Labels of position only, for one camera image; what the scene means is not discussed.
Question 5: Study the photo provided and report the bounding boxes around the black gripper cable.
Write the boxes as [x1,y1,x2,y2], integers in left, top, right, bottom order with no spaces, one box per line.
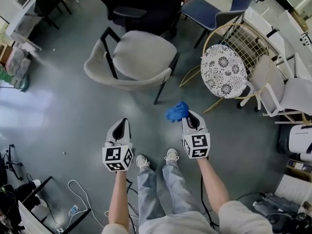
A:
[125,178,140,234]
[200,175,220,229]

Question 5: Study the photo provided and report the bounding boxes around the person's left forearm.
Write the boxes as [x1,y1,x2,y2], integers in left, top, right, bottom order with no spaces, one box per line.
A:
[108,171,130,229]

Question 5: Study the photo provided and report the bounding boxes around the black tripod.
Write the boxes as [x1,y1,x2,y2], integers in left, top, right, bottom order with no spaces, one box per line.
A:
[0,144,24,181]

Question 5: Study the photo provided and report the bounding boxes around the person's left white shoe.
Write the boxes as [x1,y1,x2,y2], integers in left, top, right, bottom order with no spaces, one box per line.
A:
[136,154,151,169]

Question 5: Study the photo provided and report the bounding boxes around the black frame glass table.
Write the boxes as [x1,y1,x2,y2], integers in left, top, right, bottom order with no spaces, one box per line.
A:
[23,176,92,234]

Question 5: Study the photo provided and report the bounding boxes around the person's right leg in jeans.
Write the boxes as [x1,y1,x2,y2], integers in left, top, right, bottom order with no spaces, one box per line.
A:
[162,161,201,215]

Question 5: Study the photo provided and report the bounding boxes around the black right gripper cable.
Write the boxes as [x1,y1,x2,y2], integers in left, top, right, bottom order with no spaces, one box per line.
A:
[200,175,220,229]

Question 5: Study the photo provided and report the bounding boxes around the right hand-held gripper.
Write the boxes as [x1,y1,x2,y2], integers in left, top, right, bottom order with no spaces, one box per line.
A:
[181,110,211,159]

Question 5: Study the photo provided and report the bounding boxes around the person's right forearm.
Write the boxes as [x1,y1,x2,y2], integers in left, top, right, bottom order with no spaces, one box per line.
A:
[196,157,230,213]

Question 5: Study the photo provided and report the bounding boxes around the green plastic tray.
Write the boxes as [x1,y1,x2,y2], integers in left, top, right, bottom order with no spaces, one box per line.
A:
[20,74,31,93]

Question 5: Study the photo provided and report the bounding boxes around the stack of green boxes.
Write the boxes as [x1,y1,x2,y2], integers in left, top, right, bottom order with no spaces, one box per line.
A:
[0,67,13,85]

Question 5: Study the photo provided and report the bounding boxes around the white table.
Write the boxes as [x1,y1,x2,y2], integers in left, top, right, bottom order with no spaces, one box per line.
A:
[4,0,43,52]

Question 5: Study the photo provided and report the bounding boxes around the white monitor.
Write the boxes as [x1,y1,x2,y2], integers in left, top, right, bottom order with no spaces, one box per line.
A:
[18,200,53,234]

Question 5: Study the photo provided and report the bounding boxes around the light wooden frame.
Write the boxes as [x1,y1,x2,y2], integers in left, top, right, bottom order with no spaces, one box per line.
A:
[274,112,312,127]

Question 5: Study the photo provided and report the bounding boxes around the black equipment pile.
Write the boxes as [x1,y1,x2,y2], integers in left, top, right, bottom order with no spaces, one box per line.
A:
[252,193,312,234]

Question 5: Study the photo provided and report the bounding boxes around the person's cream shirt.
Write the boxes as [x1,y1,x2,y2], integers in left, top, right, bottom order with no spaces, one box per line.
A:
[101,200,273,234]

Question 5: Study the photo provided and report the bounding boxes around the blue shell chair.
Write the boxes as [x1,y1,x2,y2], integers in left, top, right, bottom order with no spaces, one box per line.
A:
[180,0,253,50]

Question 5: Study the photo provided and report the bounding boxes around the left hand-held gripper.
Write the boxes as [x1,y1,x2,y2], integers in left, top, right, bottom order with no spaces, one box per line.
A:
[101,117,135,173]

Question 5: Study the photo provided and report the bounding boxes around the grey upholstered armchair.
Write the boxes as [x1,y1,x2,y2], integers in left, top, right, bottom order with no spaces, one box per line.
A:
[83,27,181,105]

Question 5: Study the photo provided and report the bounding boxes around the plastic wrapped bundle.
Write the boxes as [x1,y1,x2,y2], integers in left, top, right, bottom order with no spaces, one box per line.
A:
[4,46,32,83]

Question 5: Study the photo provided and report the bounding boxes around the blue cloth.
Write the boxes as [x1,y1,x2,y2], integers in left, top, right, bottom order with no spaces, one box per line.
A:
[165,101,191,123]

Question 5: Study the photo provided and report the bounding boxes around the person's white shoe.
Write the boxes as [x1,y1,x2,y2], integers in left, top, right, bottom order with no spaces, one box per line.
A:
[164,148,180,162]
[136,154,151,169]

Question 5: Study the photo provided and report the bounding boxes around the white ribbed sheet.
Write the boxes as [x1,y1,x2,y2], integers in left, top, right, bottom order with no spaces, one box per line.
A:
[275,174,312,210]

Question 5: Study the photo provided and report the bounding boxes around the white and black appliance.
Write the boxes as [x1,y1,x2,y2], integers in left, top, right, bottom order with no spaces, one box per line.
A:
[277,123,312,163]

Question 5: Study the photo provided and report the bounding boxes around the black garment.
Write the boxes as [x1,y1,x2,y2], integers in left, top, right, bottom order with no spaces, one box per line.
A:
[0,180,41,229]

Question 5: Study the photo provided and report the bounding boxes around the person's right white shoe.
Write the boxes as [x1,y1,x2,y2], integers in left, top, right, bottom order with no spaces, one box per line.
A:
[164,148,180,162]

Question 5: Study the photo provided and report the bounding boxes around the open cardboard box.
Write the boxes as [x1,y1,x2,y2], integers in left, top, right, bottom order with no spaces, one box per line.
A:
[285,158,312,183]

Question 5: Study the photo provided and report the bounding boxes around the person's left leg in jeans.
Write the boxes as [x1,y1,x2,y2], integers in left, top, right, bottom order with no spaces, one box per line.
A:
[136,166,167,227]

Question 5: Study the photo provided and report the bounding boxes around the gold wire chair floral seat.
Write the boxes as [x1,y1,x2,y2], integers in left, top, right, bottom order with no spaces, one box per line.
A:
[179,22,273,114]

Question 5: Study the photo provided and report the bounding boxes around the white frame office chair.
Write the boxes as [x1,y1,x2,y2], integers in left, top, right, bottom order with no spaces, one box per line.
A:
[237,54,312,118]

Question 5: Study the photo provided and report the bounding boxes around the dark plain chair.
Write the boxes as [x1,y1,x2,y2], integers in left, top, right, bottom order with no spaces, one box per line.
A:
[33,0,73,31]

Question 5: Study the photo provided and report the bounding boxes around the white cable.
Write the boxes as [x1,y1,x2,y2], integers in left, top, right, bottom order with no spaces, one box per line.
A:
[67,179,116,229]

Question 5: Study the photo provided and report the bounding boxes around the person's leg in jeans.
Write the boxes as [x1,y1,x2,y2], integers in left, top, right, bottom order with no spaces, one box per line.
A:
[136,166,167,227]
[162,161,201,215]

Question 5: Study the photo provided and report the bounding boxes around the clear plastic water bottle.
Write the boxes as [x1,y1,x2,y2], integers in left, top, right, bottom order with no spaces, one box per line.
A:
[67,205,80,217]

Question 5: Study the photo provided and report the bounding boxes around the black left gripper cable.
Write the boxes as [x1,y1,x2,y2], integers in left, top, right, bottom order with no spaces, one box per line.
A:
[125,178,140,234]

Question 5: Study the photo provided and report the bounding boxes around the white cabinet with black handle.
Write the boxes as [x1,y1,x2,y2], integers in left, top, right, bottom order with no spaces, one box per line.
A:
[243,7,312,78]

